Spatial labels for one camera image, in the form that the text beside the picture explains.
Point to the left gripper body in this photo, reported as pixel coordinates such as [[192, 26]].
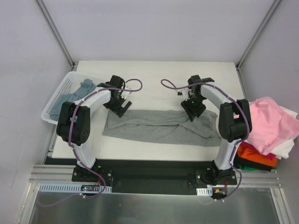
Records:
[[118, 108]]

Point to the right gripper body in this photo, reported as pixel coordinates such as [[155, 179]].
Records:
[[194, 109]]

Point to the grey t-shirt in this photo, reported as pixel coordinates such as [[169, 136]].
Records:
[[164, 127]]

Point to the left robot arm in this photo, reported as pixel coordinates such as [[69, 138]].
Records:
[[74, 123]]

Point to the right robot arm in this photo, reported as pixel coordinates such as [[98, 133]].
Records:
[[234, 120]]

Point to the blue-grey t-shirt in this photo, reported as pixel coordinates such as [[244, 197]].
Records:
[[86, 87]]

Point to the white plastic laundry basket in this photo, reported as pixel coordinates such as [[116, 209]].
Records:
[[74, 86]]

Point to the black t-shirt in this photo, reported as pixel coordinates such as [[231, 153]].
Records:
[[238, 160]]

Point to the orange t-shirt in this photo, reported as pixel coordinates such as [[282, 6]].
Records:
[[248, 152]]

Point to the green t-shirt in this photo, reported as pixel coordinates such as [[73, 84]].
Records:
[[246, 168]]

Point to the pink t-shirt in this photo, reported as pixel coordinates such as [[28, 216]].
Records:
[[270, 125]]

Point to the white t-shirt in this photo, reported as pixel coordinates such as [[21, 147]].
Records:
[[283, 149]]

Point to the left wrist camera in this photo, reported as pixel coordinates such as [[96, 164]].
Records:
[[126, 92]]

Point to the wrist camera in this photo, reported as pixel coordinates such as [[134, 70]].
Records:
[[126, 92], [182, 92]]

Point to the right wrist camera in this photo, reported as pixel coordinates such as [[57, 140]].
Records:
[[182, 92]]

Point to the aluminium frame post left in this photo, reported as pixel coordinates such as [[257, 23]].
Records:
[[51, 24]]

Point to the aluminium frame post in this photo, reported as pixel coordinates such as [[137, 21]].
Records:
[[259, 31], [51, 24]]

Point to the aluminium frame post right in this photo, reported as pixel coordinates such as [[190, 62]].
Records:
[[259, 31]]

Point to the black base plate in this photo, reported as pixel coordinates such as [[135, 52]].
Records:
[[154, 177]]

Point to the right cable duct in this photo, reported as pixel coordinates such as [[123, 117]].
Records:
[[204, 191]]

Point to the cable duct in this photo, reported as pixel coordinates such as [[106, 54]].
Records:
[[73, 188], [204, 191]]

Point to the aluminium front rail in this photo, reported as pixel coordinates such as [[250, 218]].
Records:
[[63, 174]]

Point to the left cable duct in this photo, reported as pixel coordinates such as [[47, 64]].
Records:
[[73, 188]]

